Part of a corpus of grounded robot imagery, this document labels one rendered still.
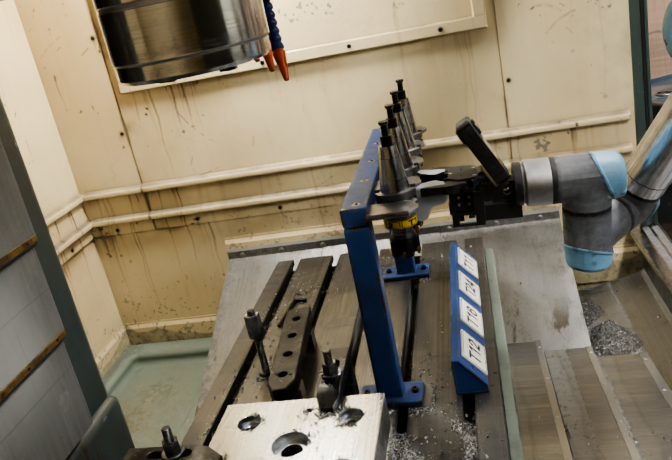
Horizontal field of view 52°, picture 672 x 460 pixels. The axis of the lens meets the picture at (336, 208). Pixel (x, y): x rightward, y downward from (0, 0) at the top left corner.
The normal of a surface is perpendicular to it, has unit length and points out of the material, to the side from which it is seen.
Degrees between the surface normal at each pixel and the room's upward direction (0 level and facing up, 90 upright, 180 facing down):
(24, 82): 90
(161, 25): 90
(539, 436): 7
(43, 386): 90
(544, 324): 24
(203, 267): 90
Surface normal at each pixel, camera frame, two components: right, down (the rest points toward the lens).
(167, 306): -0.15, 0.35
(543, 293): -0.24, -0.70
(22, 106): 0.97, -0.13
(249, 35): 0.80, 0.04
